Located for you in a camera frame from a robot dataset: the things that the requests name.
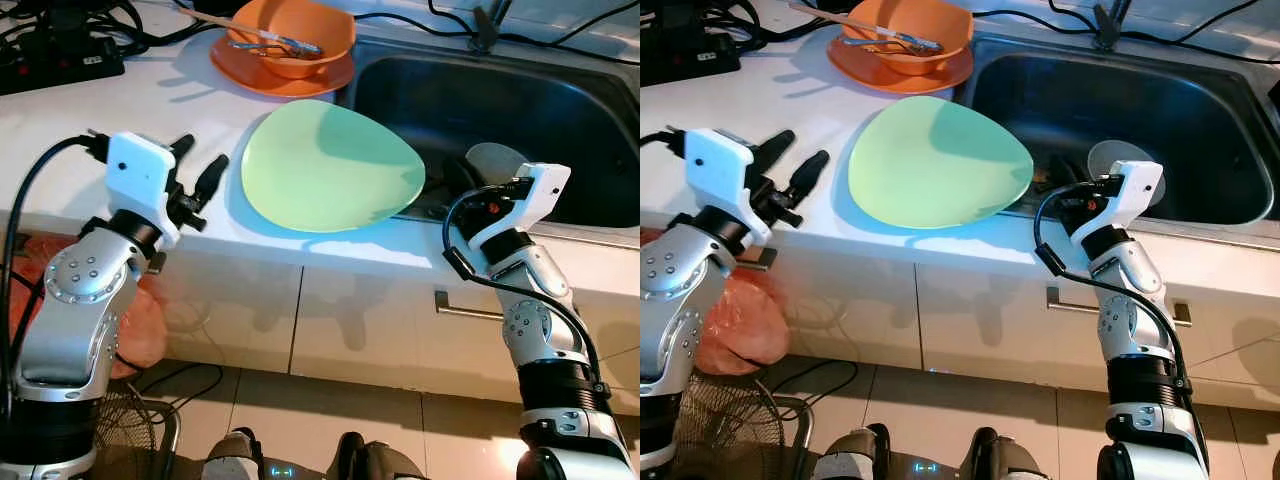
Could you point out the black electronic box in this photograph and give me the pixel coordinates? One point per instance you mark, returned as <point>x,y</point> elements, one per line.
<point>60,20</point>
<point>685,15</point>

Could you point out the red plastic bag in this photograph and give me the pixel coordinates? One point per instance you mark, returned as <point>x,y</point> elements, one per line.
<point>740,320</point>
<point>145,330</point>

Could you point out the green plate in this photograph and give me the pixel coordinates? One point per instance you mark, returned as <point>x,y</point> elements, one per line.
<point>940,165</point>
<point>330,170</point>

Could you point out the robot leg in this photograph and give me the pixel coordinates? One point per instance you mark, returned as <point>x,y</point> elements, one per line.
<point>235,458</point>
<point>385,460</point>
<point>850,458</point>
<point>1005,460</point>

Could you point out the black sink faucet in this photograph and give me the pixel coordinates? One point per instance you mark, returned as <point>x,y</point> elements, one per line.
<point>1110,28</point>
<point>488,30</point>

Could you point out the robot right leg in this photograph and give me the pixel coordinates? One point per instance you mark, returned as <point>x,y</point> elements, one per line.
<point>385,460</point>
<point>1005,460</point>

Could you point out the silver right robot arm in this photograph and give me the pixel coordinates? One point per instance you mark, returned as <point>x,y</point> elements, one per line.
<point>1130,330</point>
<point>540,330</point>

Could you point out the orange plate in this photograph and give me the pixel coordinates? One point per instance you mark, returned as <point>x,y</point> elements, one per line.
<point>235,72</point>
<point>855,70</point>

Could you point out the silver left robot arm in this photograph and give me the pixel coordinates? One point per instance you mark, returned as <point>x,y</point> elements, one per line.
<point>670,320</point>
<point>70,320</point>

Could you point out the steel fork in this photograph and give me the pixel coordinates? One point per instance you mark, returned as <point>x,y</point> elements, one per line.
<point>900,42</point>
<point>285,45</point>

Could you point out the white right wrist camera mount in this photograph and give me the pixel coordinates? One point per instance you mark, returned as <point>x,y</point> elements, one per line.
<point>1130,195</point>
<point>535,195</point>

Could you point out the white ceramic bowl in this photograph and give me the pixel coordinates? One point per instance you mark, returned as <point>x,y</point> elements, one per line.
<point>1110,160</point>
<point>490,160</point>

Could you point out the robot left leg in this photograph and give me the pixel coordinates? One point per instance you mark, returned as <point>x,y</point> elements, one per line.
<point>850,458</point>
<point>235,458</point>

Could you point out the plain wooden chopstick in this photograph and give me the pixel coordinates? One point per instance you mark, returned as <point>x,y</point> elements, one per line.
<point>240,25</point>
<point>850,20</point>

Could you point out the stainless steel sink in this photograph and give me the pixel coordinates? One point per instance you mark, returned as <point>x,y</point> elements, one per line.
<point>560,120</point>
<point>1200,110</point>

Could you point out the orange bowl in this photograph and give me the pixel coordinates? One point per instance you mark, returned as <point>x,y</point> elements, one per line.
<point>915,18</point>
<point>295,20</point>

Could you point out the grey floor fan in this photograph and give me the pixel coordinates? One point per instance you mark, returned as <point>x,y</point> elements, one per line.
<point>130,430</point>
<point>730,430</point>

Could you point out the white kitchen cabinet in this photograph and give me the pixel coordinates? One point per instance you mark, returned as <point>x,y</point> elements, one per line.
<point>950,320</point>
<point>350,320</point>

